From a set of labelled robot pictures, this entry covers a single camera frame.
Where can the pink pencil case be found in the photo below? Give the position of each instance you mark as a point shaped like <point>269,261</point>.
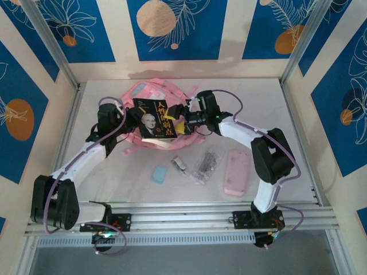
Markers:
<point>237,172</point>

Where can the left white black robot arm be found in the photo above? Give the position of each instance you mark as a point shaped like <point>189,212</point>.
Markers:
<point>86,154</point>

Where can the black book with portrait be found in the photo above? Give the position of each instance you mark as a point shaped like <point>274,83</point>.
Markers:
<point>155,120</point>

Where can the pink student backpack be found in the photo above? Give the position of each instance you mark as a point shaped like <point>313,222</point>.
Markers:
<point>143,88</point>

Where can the aluminium frame cross rails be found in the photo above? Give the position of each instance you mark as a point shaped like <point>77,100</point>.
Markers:
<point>183,217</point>

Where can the black controller board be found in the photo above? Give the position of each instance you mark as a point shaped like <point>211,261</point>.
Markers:
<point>262,240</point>
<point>99,238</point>

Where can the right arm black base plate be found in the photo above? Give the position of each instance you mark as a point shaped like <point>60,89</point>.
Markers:
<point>241,219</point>

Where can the clear bag of dark clips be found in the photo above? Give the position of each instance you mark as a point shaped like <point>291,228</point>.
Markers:
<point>206,166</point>

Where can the light blue eraser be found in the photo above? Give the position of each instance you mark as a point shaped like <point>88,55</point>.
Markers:
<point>159,174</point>

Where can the small black white gadget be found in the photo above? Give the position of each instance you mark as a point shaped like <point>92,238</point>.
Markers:
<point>179,165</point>

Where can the aluminium frame side rail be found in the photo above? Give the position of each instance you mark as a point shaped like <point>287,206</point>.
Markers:
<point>295,114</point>
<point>65,137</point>

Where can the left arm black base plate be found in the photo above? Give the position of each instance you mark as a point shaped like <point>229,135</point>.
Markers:
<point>124,222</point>

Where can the aluminium frame corner post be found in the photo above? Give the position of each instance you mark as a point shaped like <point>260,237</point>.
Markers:
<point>52,43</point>
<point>304,43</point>

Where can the aluminium frame leg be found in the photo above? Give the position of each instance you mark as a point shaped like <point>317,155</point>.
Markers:
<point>25,255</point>
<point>338,252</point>

